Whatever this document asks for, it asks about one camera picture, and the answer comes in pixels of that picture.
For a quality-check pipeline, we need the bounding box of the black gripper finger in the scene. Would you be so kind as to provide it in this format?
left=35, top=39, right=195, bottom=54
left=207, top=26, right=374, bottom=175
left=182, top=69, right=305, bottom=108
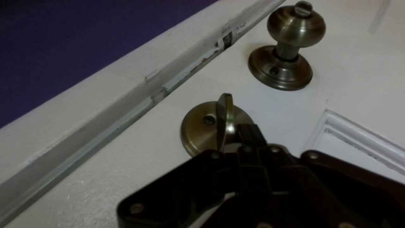
left=116, top=123, right=271, bottom=228
left=269, top=144, right=405, bottom=228

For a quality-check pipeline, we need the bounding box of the brass deadbolt thumb turn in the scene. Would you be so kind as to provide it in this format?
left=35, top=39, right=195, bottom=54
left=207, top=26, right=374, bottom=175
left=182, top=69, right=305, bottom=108
left=180, top=94, right=253, bottom=158

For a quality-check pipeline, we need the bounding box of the white panel door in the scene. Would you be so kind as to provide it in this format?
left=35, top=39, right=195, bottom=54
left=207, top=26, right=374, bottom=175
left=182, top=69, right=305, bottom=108
left=1, top=0, right=405, bottom=228

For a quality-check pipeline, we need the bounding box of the brass door knob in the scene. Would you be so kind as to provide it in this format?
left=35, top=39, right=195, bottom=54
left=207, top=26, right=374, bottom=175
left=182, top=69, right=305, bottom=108
left=248, top=0, right=326, bottom=92

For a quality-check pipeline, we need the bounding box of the white door frame trim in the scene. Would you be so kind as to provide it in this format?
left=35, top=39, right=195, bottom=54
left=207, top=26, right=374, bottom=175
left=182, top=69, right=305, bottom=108
left=0, top=0, right=285, bottom=225

